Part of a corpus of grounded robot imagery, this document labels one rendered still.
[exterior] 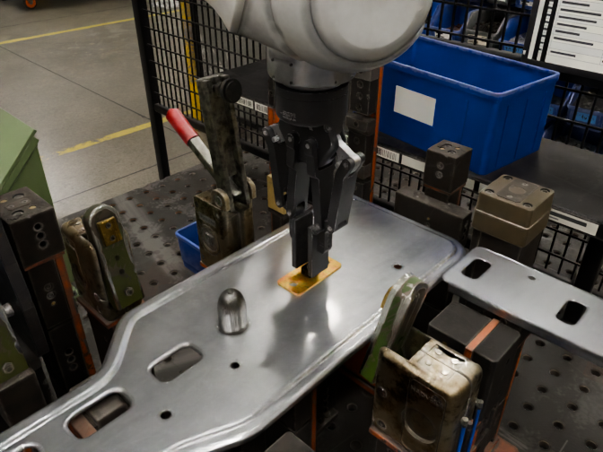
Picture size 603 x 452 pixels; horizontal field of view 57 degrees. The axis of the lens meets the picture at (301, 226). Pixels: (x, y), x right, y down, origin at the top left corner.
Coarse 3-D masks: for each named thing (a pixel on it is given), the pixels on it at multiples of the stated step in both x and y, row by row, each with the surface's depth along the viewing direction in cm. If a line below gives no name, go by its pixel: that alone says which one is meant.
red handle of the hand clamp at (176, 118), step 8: (168, 112) 76; (176, 112) 76; (168, 120) 76; (176, 120) 76; (184, 120) 76; (176, 128) 76; (184, 128) 75; (192, 128) 76; (184, 136) 75; (192, 136) 75; (192, 144) 75; (200, 144) 75; (200, 152) 75; (208, 152) 75; (200, 160) 75; (208, 160) 75; (208, 168) 75; (232, 184) 74; (232, 192) 73; (240, 192) 74
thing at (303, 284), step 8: (328, 256) 72; (304, 264) 71; (328, 264) 71; (336, 264) 71; (296, 272) 69; (304, 272) 69; (328, 272) 69; (280, 280) 68; (288, 280) 68; (296, 280) 68; (304, 280) 68; (312, 280) 68; (320, 280) 68; (288, 288) 67; (296, 288) 67; (304, 288) 67
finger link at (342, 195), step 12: (360, 156) 56; (348, 168) 56; (360, 168) 58; (336, 180) 58; (348, 180) 58; (336, 192) 58; (348, 192) 59; (336, 204) 59; (348, 204) 60; (336, 216) 60; (348, 216) 62
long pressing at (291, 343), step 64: (256, 256) 73; (384, 256) 73; (448, 256) 73; (128, 320) 62; (192, 320) 62; (256, 320) 62; (320, 320) 62; (128, 384) 55; (192, 384) 55; (256, 384) 55; (0, 448) 48; (64, 448) 49; (128, 448) 49; (192, 448) 49
